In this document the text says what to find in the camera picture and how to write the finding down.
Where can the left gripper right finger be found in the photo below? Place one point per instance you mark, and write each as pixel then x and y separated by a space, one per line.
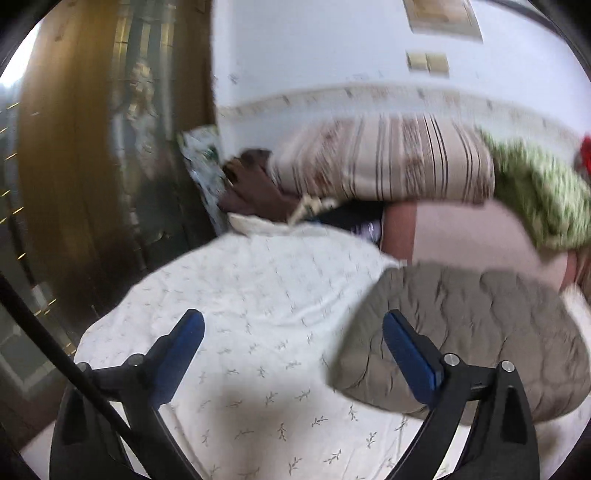
pixel 502 442

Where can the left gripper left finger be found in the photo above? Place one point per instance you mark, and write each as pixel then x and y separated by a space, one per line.
pixel 109 425

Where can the olive puffer jacket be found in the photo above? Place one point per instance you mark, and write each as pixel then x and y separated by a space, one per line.
pixel 485 318

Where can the white patterned bed sheet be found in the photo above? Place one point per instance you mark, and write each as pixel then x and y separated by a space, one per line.
pixel 256 401

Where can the pink quilted mattress pad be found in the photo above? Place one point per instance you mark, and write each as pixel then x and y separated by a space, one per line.
pixel 477 237

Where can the wooden wardrobe door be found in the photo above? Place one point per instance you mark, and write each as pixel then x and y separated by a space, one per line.
pixel 107 198

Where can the green white patterned blanket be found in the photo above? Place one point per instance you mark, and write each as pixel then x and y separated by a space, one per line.
pixel 550 198

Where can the floral cream cloth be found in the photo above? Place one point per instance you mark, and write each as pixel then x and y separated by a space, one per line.
pixel 310 207

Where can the brown cloth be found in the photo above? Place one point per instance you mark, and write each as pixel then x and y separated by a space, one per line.
pixel 249 190

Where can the striped beige pillow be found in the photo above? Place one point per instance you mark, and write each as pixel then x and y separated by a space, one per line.
pixel 386 157

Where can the beige wall switch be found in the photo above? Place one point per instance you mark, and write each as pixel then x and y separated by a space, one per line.
pixel 433 63

